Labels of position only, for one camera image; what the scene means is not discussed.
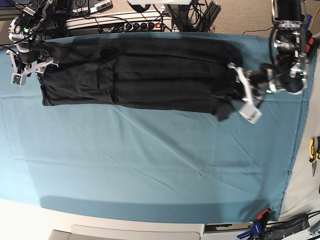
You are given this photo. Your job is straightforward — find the black bag with cables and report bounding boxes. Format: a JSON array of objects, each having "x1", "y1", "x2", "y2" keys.
[{"x1": 262, "y1": 210, "x2": 320, "y2": 240}]

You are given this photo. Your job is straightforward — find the yellow handled pliers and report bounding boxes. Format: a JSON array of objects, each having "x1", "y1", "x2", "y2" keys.
[{"x1": 308, "y1": 136, "x2": 320, "y2": 177}]

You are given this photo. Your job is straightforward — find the dark grey T-shirt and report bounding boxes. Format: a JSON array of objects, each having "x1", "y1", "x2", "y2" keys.
[{"x1": 36, "y1": 37, "x2": 245, "y2": 121}]

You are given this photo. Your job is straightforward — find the orange black clamp upper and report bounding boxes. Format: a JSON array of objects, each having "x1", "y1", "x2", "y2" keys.
[{"x1": 305, "y1": 30, "x2": 314, "y2": 58}]

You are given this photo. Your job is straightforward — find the blue orange clamp lower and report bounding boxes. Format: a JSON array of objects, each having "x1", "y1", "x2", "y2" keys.
[{"x1": 237, "y1": 208, "x2": 271, "y2": 240}]

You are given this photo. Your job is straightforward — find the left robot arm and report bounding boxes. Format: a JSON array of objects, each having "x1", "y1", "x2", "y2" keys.
[{"x1": 227, "y1": 0, "x2": 310, "y2": 124}]

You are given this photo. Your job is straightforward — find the white tray bottom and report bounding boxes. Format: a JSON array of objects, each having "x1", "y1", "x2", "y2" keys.
[{"x1": 48, "y1": 225, "x2": 201, "y2": 240}]

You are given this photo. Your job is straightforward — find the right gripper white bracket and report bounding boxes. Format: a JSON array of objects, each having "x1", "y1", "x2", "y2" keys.
[{"x1": 5, "y1": 49, "x2": 59, "y2": 87}]

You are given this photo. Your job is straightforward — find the teal table cloth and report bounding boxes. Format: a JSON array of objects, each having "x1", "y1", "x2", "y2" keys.
[{"x1": 0, "y1": 31, "x2": 315, "y2": 224}]

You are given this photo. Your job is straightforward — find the white power strip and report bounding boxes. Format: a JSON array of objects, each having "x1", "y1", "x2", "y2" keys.
[{"x1": 96, "y1": 14, "x2": 174, "y2": 34}]

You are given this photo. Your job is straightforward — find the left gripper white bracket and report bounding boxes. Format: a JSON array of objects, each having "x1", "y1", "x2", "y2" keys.
[{"x1": 227, "y1": 62, "x2": 262, "y2": 125}]

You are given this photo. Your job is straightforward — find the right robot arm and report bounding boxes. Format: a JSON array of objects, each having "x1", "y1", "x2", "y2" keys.
[{"x1": 1, "y1": 0, "x2": 72, "y2": 87}]

